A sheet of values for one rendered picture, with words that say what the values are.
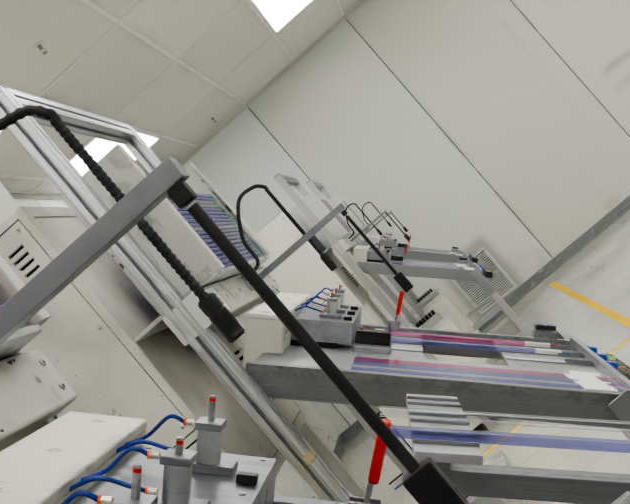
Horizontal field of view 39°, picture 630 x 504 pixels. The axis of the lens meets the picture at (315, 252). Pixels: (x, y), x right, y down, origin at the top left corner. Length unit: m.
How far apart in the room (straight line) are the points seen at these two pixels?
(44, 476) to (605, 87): 7.97
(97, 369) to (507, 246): 6.79
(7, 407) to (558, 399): 1.07
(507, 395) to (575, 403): 0.12
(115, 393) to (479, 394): 0.67
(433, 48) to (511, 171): 1.31
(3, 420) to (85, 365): 0.92
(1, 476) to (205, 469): 0.18
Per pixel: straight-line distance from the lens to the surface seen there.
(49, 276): 0.57
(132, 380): 1.74
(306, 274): 5.23
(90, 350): 1.76
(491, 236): 8.30
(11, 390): 0.90
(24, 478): 0.74
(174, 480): 0.71
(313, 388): 1.67
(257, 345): 1.87
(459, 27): 8.44
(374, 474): 0.87
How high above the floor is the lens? 1.23
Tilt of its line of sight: 2 degrees up
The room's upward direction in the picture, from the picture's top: 40 degrees counter-clockwise
